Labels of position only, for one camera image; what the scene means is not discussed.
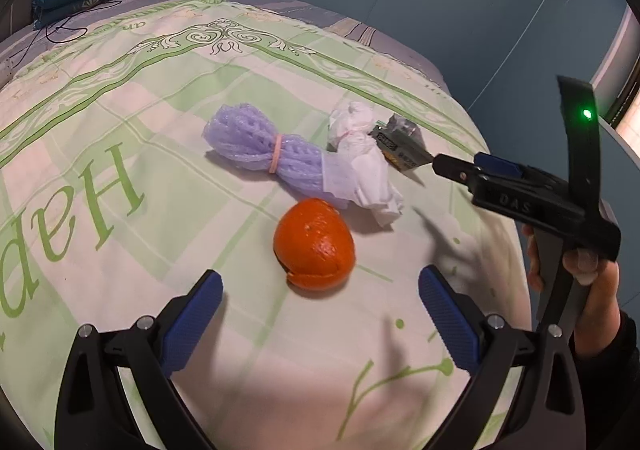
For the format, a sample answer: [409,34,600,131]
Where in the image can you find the green floral bedspread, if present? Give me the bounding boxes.
[0,2,533,450]

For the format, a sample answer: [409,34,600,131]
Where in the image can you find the orange peel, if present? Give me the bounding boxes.
[272,197,357,291]

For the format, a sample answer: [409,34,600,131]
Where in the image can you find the person's right forearm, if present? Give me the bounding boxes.
[570,307,640,431]

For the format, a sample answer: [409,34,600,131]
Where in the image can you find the purple foam net with band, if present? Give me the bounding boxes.
[202,102,351,211]

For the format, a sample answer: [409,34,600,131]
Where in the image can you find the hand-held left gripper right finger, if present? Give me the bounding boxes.
[417,265,586,450]

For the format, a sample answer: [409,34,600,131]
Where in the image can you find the person's right hand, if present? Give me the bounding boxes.
[521,224,622,348]

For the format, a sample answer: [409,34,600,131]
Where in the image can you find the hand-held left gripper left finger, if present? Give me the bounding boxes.
[54,269,224,450]

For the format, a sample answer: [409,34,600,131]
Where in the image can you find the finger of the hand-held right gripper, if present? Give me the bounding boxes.
[472,152,528,179]
[431,154,488,191]

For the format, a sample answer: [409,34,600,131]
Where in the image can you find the white tied tissue bundle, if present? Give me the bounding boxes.
[327,101,405,231]

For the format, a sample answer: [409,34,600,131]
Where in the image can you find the white window frame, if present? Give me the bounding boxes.
[590,4,640,155]

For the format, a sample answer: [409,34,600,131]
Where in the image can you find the black cable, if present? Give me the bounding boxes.
[44,0,108,44]

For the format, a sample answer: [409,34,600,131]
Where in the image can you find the silver snack wrapper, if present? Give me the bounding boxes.
[369,112,435,175]

